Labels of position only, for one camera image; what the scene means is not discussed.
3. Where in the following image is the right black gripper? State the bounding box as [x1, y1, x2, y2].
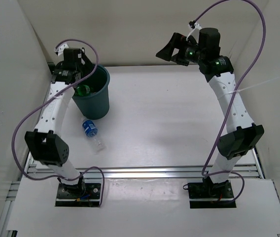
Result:
[156, 33, 205, 67]

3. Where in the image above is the green plastic bottle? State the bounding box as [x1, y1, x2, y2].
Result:
[74, 85, 91, 97]

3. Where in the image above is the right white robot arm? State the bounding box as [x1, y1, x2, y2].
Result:
[156, 28, 264, 198]

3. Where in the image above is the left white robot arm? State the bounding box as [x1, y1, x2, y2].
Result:
[25, 48, 94, 198]

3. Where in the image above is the dark green ribbed bin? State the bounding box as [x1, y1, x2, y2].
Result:
[72, 65, 110, 120]

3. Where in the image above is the blue label plastic bottle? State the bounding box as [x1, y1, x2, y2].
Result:
[81, 117, 105, 153]

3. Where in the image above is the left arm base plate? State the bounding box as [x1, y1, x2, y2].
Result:
[55, 183, 102, 207]

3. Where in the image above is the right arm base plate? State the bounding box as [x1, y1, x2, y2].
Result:
[183, 181, 236, 209]

